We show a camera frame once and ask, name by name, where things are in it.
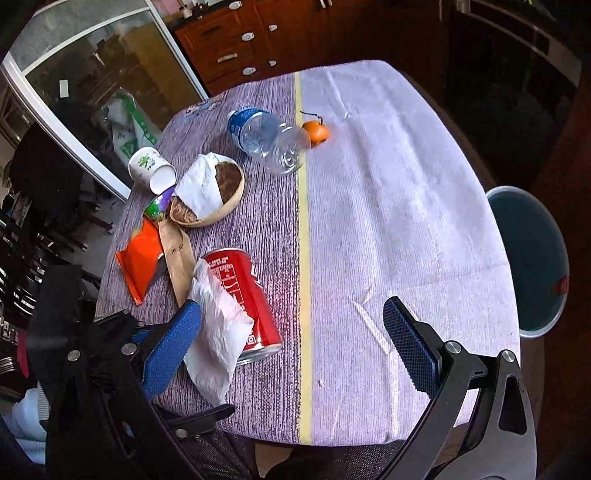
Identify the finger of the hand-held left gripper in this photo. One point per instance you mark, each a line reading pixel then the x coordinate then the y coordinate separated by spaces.
pixel 194 422

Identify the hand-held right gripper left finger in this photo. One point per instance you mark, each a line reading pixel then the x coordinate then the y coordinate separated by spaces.
pixel 171 350

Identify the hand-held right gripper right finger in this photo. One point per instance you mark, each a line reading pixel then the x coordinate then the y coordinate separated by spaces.
pixel 408 341

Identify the white tissue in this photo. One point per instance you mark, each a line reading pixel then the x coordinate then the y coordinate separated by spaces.
pixel 214 332

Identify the red soda can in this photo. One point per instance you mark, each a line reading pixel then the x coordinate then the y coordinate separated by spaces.
pixel 244 286

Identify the white paper cup green print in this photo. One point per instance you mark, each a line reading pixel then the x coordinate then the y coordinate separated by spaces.
pixel 147 168

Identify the person's left forearm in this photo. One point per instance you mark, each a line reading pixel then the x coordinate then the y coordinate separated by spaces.
pixel 25 415

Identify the brown paper sleeve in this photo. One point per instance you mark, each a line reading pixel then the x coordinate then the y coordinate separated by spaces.
pixel 178 261

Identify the orange snack packet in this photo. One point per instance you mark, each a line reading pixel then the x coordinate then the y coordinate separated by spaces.
pixel 141 258

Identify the purple white striped tablecloth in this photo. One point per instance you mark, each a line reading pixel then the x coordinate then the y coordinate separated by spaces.
pixel 369 230

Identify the black office chair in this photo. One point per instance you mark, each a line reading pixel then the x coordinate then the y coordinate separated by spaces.
pixel 46 175

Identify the white napkin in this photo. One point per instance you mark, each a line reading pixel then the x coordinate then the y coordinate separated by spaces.
pixel 198 189

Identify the woven basket with napkin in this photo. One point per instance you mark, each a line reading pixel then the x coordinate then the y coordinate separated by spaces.
pixel 228 184

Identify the green white plastic bag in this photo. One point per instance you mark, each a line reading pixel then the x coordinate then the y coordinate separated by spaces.
pixel 131 124

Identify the orange tangerine with stem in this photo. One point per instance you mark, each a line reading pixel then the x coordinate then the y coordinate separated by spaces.
pixel 317 132

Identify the clear bottle with blue label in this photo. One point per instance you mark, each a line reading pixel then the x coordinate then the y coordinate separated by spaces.
pixel 263 136

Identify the white framed glass door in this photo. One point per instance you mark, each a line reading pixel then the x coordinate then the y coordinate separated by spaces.
pixel 69 69

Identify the dark cabinet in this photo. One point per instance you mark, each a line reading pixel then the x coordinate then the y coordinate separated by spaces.
pixel 503 50

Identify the brown wooden drawer cabinet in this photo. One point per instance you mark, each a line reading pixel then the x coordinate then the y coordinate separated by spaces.
pixel 258 32

